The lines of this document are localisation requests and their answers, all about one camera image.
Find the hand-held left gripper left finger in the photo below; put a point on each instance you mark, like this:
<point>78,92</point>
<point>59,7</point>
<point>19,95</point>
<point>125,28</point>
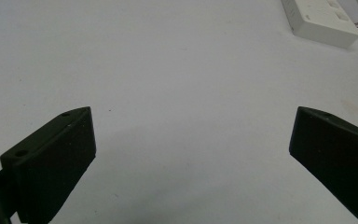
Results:
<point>49,165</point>

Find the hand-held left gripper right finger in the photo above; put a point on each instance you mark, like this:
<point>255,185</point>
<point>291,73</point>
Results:
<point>335,155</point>

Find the white power strip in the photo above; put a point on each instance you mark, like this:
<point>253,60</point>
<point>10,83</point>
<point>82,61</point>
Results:
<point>320,18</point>

